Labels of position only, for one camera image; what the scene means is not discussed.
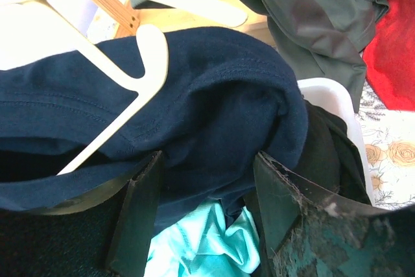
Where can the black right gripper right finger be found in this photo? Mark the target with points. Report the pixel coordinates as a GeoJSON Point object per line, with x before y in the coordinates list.
{"type": "Point", "coordinates": [306, 230]}

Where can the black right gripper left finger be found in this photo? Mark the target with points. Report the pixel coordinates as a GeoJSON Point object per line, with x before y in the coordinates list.
{"type": "Point", "coordinates": [105, 232]}

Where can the navy blue t-shirt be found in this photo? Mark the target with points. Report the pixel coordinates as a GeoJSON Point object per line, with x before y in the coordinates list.
{"type": "Point", "coordinates": [227, 97]}

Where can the black t-shirt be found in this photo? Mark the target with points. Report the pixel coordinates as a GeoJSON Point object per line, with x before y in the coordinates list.
{"type": "Point", "coordinates": [329, 158]}

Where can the teal t-shirt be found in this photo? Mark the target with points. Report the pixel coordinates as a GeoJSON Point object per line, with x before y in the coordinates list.
{"type": "Point", "coordinates": [201, 244]}

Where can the red t-shirt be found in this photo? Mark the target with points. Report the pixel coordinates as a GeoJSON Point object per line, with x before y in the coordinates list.
{"type": "Point", "coordinates": [390, 57]}

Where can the grey t-shirt on hanger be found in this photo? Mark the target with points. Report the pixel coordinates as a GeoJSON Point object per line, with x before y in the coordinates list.
{"type": "Point", "coordinates": [323, 38]}

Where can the floral table mat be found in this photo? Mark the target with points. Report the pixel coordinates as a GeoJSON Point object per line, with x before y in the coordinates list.
{"type": "Point", "coordinates": [389, 142]}

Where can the white plastic bin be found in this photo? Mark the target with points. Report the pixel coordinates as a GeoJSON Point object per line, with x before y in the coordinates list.
{"type": "Point", "coordinates": [334, 98]}

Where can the wooden clothes rack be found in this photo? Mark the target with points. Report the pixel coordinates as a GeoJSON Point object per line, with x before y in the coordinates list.
{"type": "Point", "coordinates": [101, 20]}

